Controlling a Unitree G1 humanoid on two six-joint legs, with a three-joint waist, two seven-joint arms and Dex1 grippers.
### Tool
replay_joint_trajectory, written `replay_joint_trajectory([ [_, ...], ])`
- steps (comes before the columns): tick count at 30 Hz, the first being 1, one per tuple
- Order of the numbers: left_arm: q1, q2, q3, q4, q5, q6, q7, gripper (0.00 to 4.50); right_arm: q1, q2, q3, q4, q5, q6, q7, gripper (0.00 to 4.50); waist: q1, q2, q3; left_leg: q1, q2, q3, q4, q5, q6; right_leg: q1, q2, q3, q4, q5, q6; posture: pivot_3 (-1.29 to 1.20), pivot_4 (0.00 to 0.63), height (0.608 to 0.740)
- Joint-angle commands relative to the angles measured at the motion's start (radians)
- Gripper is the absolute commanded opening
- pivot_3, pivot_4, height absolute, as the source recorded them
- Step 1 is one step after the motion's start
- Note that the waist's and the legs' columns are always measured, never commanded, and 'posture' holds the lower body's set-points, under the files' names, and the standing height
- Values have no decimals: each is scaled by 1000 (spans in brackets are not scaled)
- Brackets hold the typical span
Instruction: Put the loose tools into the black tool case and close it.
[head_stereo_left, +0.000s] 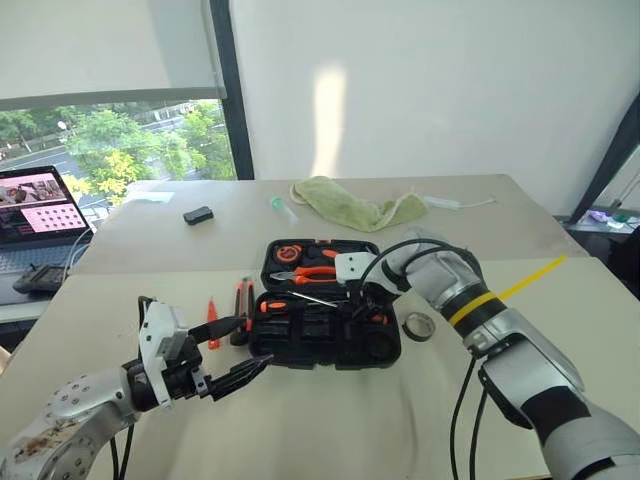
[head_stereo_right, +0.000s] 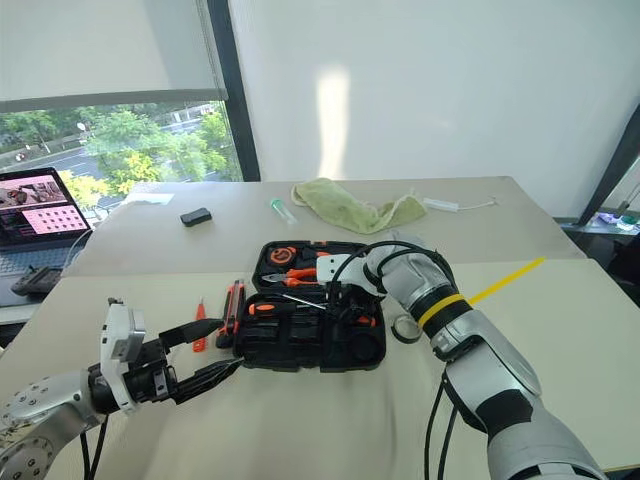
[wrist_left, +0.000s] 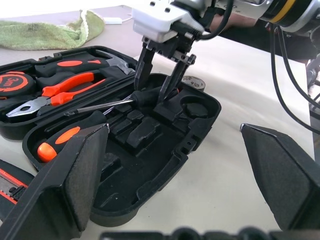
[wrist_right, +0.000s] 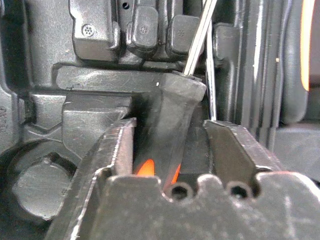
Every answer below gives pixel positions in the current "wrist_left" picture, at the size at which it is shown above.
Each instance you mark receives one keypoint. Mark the green towel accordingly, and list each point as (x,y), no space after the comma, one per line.
(42,35)

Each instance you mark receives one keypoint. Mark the white power adapter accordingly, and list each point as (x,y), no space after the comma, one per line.
(113,20)

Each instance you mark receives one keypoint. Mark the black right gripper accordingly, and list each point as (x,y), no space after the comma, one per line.
(175,46)

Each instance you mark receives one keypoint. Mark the black orange utility knife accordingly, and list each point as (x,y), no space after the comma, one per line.
(12,180)

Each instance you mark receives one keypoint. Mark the black orange tipped screwdriver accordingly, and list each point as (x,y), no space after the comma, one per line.
(65,136)

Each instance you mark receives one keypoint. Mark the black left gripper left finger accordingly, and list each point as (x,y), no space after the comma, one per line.
(62,180)

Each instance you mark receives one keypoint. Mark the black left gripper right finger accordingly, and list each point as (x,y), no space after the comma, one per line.
(287,180)

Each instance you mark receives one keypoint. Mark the black orange tape measure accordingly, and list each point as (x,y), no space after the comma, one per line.
(15,82)

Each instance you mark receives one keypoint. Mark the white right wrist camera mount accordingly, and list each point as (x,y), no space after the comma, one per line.
(155,22)

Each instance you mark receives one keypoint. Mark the black plastic tool case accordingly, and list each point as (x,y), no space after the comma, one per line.
(150,160)

